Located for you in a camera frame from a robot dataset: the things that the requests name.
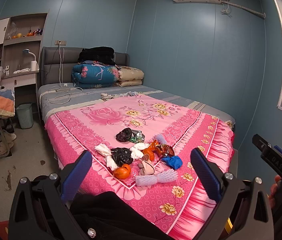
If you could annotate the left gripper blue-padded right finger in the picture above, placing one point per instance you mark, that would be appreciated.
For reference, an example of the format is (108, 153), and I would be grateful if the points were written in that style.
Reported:
(208, 173)

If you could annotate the wooden shelf desk unit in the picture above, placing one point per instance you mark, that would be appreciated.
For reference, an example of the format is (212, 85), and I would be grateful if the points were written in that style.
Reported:
(20, 47)

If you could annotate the orange brown snack bag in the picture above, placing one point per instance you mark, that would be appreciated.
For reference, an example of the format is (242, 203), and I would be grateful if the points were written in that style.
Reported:
(161, 149)

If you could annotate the grey padded headboard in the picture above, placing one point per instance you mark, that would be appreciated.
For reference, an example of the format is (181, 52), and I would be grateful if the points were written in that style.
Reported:
(52, 58)

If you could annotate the blue floral folded quilt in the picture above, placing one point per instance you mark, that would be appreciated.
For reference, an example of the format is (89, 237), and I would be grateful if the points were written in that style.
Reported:
(94, 75)

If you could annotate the green silver snack wrapper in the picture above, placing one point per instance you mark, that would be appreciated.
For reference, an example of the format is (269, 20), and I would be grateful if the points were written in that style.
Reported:
(137, 136)

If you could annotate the white foam fruit net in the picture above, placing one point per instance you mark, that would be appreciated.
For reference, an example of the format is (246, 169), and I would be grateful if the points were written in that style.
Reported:
(161, 177)

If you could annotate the light blue waste basket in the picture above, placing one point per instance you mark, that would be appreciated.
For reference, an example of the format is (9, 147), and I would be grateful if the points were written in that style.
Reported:
(25, 115)

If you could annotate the orange peel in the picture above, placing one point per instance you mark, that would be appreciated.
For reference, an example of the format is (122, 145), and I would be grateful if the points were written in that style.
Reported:
(122, 172)
(148, 154)

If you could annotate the wall power outlet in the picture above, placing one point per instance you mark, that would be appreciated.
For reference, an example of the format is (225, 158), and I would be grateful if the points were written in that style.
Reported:
(60, 43)

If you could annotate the pink floral bed sheet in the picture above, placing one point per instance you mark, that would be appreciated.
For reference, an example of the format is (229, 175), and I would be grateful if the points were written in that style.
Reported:
(178, 208)

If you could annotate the small dark purple plastic bag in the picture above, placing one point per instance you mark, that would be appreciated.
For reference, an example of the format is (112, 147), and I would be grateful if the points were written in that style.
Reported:
(125, 135)

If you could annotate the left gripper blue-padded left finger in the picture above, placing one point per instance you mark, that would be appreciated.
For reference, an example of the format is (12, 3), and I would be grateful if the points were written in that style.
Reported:
(73, 175)

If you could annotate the purple foam fruit net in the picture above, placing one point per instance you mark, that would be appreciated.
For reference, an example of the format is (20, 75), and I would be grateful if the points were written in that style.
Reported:
(160, 139)

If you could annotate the white slippers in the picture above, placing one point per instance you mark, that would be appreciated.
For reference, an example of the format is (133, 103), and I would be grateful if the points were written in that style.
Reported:
(6, 142)

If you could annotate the large black plastic bag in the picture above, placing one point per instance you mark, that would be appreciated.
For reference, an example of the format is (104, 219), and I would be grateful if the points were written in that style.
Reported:
(122, 156)

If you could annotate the pink cloth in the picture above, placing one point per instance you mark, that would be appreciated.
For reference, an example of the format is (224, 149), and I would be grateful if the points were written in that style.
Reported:
(146, 168)

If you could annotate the white tissue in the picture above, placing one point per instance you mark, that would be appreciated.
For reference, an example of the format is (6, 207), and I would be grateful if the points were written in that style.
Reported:
(137, 150)
(110, 163)
(103, 150)

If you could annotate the beige folded quilt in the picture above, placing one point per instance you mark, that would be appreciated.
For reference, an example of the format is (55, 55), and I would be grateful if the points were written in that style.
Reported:
(129, 76)

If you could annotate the blue plastic bag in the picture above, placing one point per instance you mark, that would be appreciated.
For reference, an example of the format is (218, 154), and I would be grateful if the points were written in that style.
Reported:
(174, 162)

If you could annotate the black clothing pile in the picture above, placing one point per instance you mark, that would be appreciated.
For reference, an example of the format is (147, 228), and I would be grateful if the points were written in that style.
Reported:
(103, 55)

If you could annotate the bed with grey mattress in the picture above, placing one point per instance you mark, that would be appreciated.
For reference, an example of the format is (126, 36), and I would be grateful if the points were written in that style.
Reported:
(52, 100)

